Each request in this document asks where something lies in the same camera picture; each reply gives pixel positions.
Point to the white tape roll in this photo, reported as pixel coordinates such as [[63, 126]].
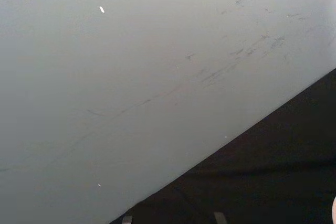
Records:
[[334, 211]]

